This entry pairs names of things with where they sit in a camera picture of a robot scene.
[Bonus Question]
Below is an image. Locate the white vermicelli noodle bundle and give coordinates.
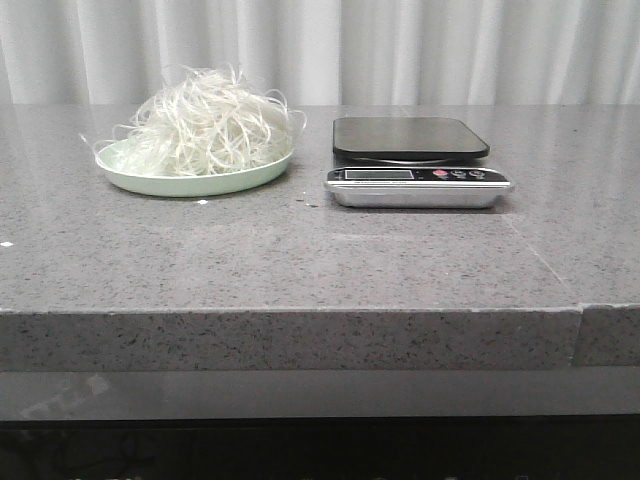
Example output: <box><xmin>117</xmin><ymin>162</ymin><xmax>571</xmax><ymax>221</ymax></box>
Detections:
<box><xmin>90</xmin><ymin>66</ymin><xmax>307</xmax><ymax>178</ymax></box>

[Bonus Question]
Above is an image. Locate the black silver kitchen scale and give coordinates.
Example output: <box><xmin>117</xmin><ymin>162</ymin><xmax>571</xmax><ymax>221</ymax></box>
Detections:
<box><xmin>325</xmin><ymin>116</ymin><xmax>513</xmax><ymax>209</ymax></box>

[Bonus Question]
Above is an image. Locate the pale green round plate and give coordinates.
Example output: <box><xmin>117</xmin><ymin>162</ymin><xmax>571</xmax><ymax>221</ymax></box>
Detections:
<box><xmin>94</xmin><ymin>140</ymin><xmax>293</xmax><ymax>198</ymax></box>

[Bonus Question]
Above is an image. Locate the white pleated curtain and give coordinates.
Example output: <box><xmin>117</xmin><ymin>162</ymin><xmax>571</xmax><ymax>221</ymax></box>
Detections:
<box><xmin>1</xmin><ymin>1</ymin><xmax>639</xmax><ymax>105</ymax></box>

